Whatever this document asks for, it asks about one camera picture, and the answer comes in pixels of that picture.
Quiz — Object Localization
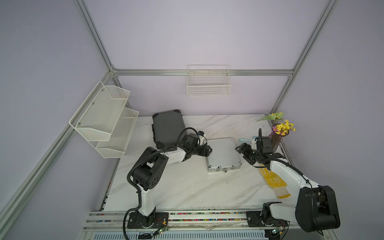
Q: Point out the yellow artificial flowers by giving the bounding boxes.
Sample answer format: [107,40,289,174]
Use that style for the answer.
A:
[257,112,296,137]

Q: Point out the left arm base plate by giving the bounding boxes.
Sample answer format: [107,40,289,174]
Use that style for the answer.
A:
[126,211,169,229]

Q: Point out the dark grey poker case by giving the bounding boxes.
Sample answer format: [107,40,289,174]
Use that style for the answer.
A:
[152,110,186,150]

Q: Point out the silver aluminium poker case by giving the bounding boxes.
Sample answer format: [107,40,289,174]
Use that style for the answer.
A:
[206,138,242,173]

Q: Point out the aluminium frame rail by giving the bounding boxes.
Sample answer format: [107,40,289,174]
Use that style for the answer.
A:
[82,208,334,232]

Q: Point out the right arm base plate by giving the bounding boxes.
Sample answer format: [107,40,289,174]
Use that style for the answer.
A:
[246,211,288,228]

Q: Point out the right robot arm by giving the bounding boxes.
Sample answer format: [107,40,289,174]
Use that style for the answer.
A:
[235,131,341,233]

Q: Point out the yellow dotted work glove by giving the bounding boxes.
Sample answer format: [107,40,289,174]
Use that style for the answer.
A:
[258,165,291,199]

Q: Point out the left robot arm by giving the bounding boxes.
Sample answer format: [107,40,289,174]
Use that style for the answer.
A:
[126,127,212,228]

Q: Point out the white two-tier mesh shelf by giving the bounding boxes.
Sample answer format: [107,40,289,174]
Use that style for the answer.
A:
[69,82,139,159]

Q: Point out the purple glass vase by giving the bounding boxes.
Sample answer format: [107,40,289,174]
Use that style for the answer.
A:
[269,124,290,152]

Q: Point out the white wire wall basket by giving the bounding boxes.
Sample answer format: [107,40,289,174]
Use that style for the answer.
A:
[187,65,232,97]

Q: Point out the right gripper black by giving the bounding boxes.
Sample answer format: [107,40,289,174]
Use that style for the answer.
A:
[235,143,262,164]

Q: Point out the teal plastic scoop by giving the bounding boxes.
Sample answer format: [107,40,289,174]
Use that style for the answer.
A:
[239,136,258,145]

